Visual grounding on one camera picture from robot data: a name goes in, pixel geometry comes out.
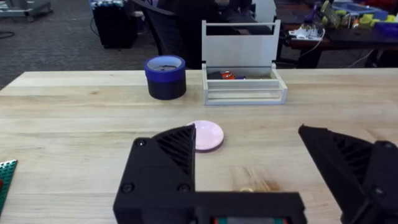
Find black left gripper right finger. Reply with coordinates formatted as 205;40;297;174
298;124;398;224

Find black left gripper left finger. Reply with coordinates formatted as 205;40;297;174
113;123;197;224

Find dark wooden table with clutter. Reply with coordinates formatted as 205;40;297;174
275;0;398;69

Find black office chair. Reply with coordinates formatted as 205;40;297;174
132;0;218;70

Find pink plate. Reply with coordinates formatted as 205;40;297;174
187;120;225;153

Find white open box with tools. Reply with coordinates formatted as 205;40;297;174
201;19;289;106

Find blue and black tape rolls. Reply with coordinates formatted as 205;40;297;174
144;55;187;101

